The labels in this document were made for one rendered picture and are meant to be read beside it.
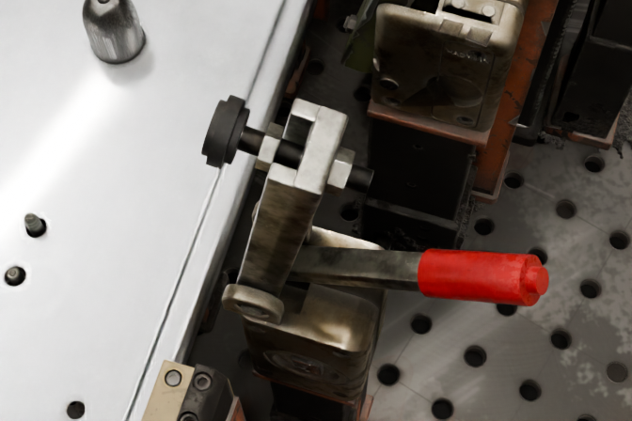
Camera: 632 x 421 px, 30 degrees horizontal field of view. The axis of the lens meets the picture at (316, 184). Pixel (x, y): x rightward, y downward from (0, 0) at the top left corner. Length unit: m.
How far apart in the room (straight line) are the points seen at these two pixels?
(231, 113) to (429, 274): 0.13
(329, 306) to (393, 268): 0.07
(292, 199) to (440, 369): 0.52
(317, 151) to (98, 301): 0.25
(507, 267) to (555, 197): 0.51
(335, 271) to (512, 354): 0.42
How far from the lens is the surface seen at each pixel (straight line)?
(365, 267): 0.54
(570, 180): 1.02
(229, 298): 0.57
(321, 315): 0.59
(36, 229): 0.67
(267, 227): 0.49
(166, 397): 0.57
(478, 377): 0.95
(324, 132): 0.45
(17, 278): 0.67
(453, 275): 0.51
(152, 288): 0.66
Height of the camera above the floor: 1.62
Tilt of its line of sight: 67 degrees down
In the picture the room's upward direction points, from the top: 2 degrees counter-clockwise
